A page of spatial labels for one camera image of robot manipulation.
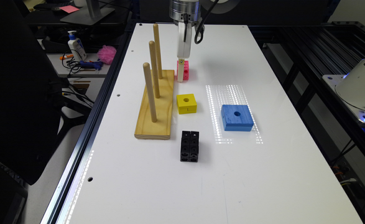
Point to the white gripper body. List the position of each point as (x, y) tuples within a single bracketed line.
[(184, 40)]

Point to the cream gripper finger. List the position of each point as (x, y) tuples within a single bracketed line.
[(180, 71)]

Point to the pink perforated cube block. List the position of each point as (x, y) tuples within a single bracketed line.
[(186, 70)]

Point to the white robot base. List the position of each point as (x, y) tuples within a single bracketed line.
[(350, 88)]

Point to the middle wooden peg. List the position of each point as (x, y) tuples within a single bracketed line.
[(153, 60)]

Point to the wooden peg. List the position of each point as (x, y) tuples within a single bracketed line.
[(157, 50), (150, 92), (153, 60)]

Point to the near wooden peg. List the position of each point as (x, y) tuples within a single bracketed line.
[(150, 92)]

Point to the far wooden peg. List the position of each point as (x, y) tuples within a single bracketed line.
[(157, 50)]

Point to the yellow wooden block with hole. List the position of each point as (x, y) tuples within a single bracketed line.
[(186, 104)]

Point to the pink mesh bath sponge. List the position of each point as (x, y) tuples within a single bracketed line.
[(106, 54)]

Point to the wooden peg base board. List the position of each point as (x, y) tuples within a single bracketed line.
[(145, 128)]

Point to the blue wooden block with hole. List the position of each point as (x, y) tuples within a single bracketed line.
[(236, 118)]

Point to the black perforated cube block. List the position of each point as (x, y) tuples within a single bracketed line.
[(189, 148)]

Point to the blue glue gun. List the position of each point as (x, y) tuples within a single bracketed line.
[(97, 65)]

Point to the silver monitor stand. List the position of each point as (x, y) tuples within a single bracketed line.
[(88, 14)]

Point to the white lotion pump bottle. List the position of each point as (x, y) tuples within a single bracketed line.
[(76, 46)]

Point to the pink sticky note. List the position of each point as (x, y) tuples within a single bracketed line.
[(69, 9)]

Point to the black office chair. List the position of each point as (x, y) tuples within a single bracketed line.
[(34, 115)]

